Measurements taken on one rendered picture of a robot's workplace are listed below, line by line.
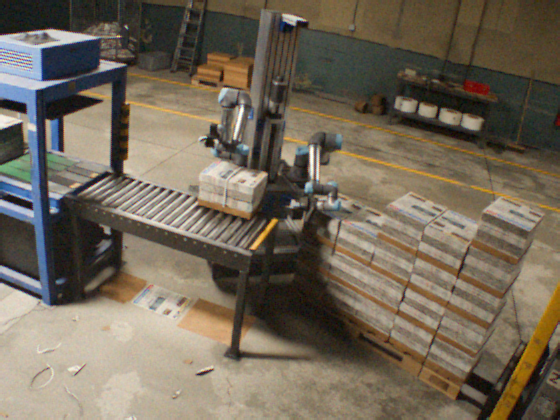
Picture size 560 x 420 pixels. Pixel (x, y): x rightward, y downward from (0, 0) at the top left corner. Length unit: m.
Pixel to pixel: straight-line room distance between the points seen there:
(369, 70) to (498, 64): 2.40
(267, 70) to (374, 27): 6.15
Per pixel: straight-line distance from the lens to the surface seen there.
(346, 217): 3.49
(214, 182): 3.26
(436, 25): 9.72
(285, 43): 3.80
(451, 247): 3.09
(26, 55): 3.33
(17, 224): 3.74
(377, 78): 9.89
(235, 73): 9.47
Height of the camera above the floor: 2.34
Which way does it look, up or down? 26 degrees down
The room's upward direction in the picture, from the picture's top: 9 degrees clockwise
